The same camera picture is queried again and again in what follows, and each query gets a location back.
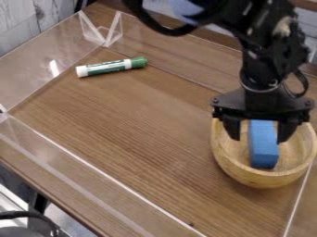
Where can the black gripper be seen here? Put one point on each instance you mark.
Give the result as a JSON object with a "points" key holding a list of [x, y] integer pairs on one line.
{"points": [[266, 106]]}

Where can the blue rectangular block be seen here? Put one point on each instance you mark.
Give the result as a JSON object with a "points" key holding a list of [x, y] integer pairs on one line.
{"points": [[262, 144]]}

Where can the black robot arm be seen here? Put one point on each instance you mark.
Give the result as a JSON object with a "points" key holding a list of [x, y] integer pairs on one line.
{"points": [[274, 52]]}

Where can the brown wooden bowl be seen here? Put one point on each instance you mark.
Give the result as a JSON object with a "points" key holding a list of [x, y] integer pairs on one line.
{"points": [[231, 155]]}

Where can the green and white marker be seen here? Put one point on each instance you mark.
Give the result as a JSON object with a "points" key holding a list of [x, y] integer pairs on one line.
{"points": [[111, 66]]}

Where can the black table leg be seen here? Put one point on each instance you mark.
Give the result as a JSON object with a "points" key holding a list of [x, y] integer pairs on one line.
{"points": [[40, 203]]}

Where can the clear acrylic tray wall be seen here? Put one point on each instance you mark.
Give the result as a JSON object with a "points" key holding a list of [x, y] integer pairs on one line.
{"points": [[114, 145]]}

